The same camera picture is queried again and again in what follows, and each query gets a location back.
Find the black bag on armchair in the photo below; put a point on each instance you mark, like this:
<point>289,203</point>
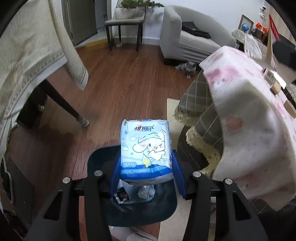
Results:
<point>191,28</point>

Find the small blue globe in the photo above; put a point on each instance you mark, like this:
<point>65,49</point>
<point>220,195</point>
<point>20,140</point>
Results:
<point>245,27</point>

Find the potted green plant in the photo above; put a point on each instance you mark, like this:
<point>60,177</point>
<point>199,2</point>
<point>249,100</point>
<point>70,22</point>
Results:
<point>127,9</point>

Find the pink patterned tablecloth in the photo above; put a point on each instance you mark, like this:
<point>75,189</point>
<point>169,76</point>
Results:
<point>258,132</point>

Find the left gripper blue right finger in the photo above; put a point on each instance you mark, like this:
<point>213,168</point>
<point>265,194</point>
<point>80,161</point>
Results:
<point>235,217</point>

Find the beige dining tablecloth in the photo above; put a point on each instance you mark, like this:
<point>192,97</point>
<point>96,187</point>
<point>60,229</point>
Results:
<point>33,46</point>

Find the dark wooden table leg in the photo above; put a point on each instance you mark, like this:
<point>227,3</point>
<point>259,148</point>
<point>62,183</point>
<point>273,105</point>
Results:
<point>55,95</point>

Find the white torn cardboard box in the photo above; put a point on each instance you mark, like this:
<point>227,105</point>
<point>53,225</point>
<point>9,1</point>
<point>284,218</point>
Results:
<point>280,58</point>

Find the grey green door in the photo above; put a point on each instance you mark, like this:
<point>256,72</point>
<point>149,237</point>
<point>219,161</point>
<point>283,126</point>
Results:
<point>79,19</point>

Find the grey cat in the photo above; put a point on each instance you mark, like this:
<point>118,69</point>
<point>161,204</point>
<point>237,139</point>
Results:
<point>188,68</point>

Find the white paper ball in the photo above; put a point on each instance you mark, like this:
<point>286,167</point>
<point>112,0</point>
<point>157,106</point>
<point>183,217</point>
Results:
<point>146,192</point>

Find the framed picture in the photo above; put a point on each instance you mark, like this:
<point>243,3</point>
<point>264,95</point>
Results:
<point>245,19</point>

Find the grey plaid under cloth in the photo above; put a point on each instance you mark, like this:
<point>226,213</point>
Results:
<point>196,110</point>

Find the blue tissue pack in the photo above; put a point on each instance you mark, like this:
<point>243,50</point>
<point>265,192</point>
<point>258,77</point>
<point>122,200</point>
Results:
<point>145,152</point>

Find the grey dining chair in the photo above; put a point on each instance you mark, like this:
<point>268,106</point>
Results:
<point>135,22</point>

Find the dark trash bin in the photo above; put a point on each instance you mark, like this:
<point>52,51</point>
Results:
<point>121,203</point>

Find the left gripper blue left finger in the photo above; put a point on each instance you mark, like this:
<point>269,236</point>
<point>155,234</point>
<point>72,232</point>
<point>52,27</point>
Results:
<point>58,219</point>

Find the beige lace desk cloth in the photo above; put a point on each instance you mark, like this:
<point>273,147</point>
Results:
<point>251,46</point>

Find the grey armchair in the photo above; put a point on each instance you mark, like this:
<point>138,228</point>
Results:
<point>176,44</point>

